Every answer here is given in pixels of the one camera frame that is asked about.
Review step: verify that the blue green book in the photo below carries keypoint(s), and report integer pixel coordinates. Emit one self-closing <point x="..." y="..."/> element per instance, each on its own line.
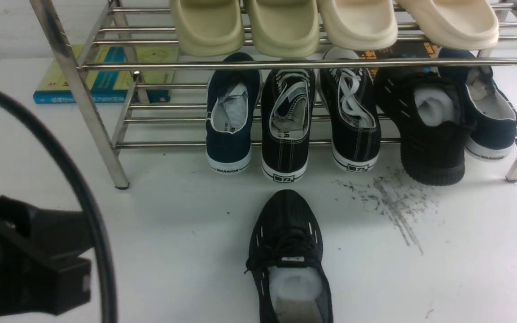
<point x="106" y="87"/>

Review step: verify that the cream slipper left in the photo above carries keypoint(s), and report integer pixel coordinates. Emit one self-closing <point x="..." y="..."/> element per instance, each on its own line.
<point x="359" y="25"/>

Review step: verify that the black canvas sneaker left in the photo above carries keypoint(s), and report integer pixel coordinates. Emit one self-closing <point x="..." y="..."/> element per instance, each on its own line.
<point x="287" y="102"/>

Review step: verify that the black knit sneaker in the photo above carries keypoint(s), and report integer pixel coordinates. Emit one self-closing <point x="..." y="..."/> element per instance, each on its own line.
<point x="430" y="114"/>
<point x="285" y="260"/>

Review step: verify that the cream slipper right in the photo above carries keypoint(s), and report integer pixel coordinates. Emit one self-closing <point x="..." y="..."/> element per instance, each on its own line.
<point x="457" y="24"/>

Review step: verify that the black knit sneaker on rack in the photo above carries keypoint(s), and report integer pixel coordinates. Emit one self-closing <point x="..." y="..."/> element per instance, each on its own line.
<point x="430" y="114"/>

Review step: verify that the navy warrior sneaker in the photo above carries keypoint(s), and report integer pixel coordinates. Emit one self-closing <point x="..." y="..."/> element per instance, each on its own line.
<point x="488" y="108"/>
<point x="232" y="97"/>

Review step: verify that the black canvas sneaker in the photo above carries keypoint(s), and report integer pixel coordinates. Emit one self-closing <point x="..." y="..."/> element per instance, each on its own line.
<point x="287" y="102"/>
<point x="349" y="97"/>

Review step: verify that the stainless steel shoe rack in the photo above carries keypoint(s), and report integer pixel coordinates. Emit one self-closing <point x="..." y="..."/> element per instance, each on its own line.
<point x="113" y="30"/>

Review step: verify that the black canvas sneaker right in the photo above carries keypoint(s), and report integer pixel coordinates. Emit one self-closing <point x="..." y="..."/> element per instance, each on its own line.
<point x="349" y="97"/>

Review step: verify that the green slipper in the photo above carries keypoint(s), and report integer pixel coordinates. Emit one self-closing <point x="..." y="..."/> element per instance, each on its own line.
<point x="284" y="28"/>
<point x="208" y="28"/>

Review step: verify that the navy Warrior sneaker left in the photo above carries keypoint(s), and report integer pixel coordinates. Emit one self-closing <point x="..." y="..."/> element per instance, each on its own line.
<point x="232" y="97"/>

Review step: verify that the black orange book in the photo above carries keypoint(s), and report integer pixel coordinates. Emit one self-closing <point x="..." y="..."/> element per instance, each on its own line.
<point x="398" y="50"/>

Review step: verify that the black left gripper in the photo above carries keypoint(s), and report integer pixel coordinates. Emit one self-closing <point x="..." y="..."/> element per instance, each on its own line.
<point x="41" y="264"/>

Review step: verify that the navy Warrior sneaker right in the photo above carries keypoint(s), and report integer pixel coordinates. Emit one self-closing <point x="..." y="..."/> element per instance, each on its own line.
<point x="488" y="108"/>

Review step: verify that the green slipper left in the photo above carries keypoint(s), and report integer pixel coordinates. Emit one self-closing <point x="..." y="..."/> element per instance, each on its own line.
<point x="208" y="28"/>

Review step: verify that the green slipper right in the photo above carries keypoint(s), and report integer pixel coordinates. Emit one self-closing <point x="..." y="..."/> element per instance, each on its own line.
<point x="284" y="28"/>

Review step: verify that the cream slipper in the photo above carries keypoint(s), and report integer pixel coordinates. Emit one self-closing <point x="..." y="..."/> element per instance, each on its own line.
<point x="457" y="24"/>
<point x="359" y="25"/>

